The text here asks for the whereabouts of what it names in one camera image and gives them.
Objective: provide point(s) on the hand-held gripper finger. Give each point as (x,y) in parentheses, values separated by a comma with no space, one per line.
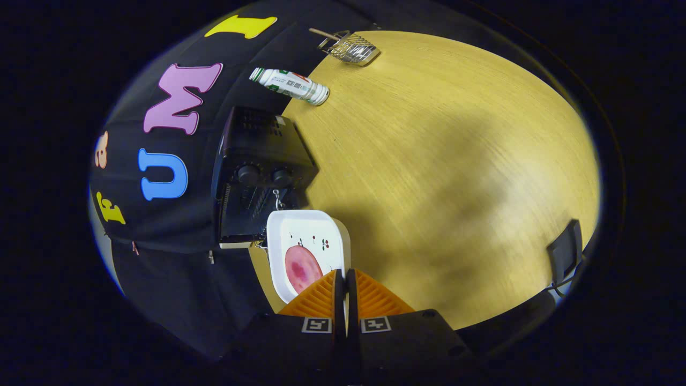
(339,305)
(351,305)

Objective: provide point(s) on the pink ham slice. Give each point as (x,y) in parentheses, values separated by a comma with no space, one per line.
(303,268)

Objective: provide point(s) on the white square plate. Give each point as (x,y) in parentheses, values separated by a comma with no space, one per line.
(300,225)

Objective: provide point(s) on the black toaster oven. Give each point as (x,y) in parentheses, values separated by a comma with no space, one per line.
(257,139)

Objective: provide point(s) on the black backdrop cloth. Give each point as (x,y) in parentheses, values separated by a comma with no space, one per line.
(182,230)

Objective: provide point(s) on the white bottle green label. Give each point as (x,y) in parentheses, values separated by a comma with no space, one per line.
(292,86)

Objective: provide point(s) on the wooden stick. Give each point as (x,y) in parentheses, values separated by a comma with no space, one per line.
(323,33)

